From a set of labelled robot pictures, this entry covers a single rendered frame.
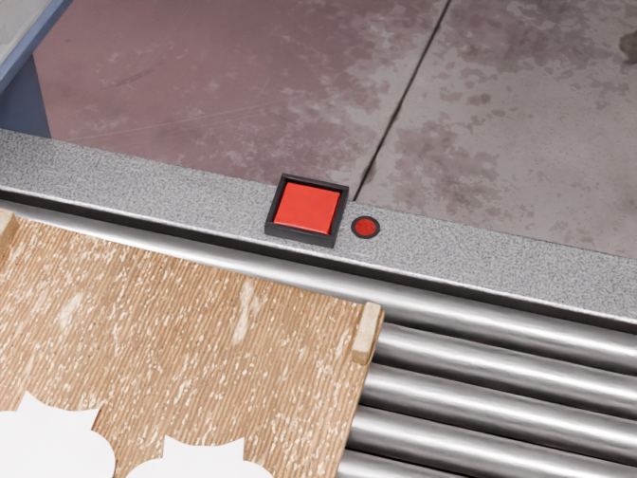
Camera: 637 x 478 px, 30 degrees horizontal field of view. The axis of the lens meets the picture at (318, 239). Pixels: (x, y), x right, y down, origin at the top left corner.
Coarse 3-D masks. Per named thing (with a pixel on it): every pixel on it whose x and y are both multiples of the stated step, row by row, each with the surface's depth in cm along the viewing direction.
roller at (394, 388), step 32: (384, 384) 116; (416, 384) 116; (448, 384) 116; (448, 416) 115; (480, 416) 115; (512, 416) 114; (544, 416) 114; (576, 416) 114; (608, 416) 115; (576, 448) 114; (608, 448) 113
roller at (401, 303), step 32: (64, 224) 126; (96, 224) 127; (192, 256) 125; (224, 256) 124; (256, 256) 125; (320, 288) 123; (352, 288) 123; (384, 288) 123; (416, 288) 123; (384, 320) 123; (416, 320) 122; (448, 320) 121; (480, 320) 121; (512, 320) 121; (544, 320) 121; (544, 352) 121; (576, 352) 120; (608, 352) 119
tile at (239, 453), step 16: (176, 448) 108; (192, 448) 108; (208, 448) 108; (224, 448) 108; (240, 448) 108; (144, 464) 107; (160, 464) 107; (176, 464) 107; (192, 464) 107; (208, 464) 107; (224, 464) 107; (240, 464) 107; (256, 464) 107
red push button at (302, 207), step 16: (288, 192) 129; (304, 192) 129; (320, 192) 129; (336, 192) 129; (288, 208) 128; (304, 208) 128; (320, 208) 128; (336, 208) 128; (288, 224) 126; (304, 224) 126; (320, 224) 126
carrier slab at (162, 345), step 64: (64, 256) 122; (128, 256) 122; (0, 320) 117; (64, 320) 117; (128, 320) 117; (192, 320) 118; (256, 320) 118; (320, 320) 118; (0, 384) 113; (64, 384) 113; (128, 384) 113; (192, 384) 113; (256, 384) 113; (320, 384) 114; (128, 448) 109; (256, 448) 109; (320, 448) 109
